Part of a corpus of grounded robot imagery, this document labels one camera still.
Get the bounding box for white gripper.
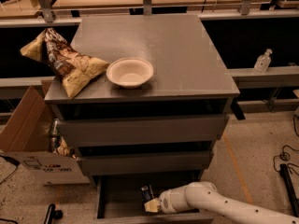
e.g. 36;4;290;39
144;189;187;214

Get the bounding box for dark blueberry rxbar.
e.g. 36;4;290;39
140;184;154;203

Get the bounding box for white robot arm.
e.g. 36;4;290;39
140;181;299;224

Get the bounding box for grey open bottom drawer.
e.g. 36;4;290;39
97;171;215;224

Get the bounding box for grey middle drawer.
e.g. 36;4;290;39
78;151;213;175

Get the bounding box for grey top drawer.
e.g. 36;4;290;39
58;114;228;147

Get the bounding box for grey drawer cabinet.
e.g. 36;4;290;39
43;14;241;179

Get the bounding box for black stand base left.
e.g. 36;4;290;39
43;203;63;224

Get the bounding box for snack items in box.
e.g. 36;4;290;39
50;119;77;158

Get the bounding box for white paper bowl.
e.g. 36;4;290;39
107;57;154;89

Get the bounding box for black bar right floor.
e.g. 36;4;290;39
279;163;299;217

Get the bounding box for open cardboard box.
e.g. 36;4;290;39
0;86;90;185

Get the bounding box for yellow brown chip bag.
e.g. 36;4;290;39
21;27;109;99

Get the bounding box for clear sanitizer pump bottle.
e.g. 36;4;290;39
254;49;273;72

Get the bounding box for black cable right floor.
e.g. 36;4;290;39
272;114;299;173

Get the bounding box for black cable floor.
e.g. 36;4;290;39
272;114;299;173
0;154;21;185

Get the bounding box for black cable left floor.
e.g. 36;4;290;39
0;154;21;185

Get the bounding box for metal railing frame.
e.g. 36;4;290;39
0;0;299;27

